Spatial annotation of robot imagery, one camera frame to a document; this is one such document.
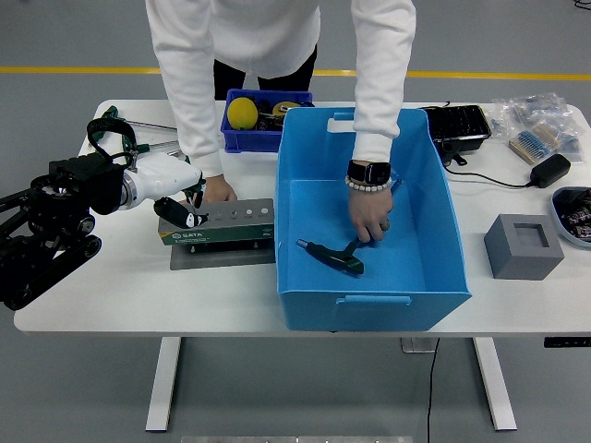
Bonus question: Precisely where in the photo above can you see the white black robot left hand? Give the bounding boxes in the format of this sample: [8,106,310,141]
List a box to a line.
[131,152,210,230]

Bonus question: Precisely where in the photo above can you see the person's left hand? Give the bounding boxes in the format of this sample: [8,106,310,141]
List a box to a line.
[346,184,395,245]

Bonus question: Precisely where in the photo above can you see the person's right hand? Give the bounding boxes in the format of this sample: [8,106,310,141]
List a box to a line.
[201,174,238,205]

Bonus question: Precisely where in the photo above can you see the grey green hex key stand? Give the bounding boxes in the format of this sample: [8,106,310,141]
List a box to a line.
[157,198,277,272]

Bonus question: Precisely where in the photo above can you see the large green T-handle hex key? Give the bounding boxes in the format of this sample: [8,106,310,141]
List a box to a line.
[296,178,404,279]

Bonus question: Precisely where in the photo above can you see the large blue folding box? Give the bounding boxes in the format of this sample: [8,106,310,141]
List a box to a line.
[275,106,473,332]

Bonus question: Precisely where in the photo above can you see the black wristwatch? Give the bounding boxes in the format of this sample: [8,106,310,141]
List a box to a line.
[346,159,392,186]

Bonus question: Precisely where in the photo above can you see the small blue plastic bin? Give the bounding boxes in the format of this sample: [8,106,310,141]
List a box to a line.
[220,89,315,154]

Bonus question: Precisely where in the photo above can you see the dark metal hardware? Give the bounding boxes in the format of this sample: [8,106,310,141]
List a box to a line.
[256,98,285,133]

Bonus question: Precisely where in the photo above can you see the black plastic case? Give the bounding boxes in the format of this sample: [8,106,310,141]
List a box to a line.
[418,104,492,167]

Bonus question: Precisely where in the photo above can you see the grey cube block with recess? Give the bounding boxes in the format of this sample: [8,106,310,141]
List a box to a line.
[483,213,566,281]

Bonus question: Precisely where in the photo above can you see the person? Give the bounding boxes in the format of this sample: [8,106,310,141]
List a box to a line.
[145,0,416,245]

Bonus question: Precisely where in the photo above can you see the blue resistor tape bundle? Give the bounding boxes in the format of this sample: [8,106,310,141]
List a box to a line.
[509,123,563,165]

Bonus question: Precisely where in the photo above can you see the black power adapter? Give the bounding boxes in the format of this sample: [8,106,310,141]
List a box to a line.
[530,153,573,189]

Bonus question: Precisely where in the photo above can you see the clear plastic component bags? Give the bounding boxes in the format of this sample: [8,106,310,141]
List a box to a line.
[488,91,586,162]

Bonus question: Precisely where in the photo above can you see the white table leg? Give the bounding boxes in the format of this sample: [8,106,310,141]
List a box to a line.
[473,336,517,433]
[145,336,182,433]

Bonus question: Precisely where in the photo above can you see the blue-rimmed tray with parts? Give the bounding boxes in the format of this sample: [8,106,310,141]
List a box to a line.
[551,186,591,250]

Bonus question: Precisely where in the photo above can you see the black table control panel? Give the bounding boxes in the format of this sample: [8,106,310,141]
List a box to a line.
[543,337,591,349]

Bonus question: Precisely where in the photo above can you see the white bead bracelet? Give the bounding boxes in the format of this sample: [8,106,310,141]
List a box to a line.
[344,174,393,193]

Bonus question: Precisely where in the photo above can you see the black adapter cord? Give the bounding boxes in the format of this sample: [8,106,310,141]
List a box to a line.
[445,168,535,189]

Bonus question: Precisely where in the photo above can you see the black hanging cable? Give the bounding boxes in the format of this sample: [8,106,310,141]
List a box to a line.
[425,337,440,443]

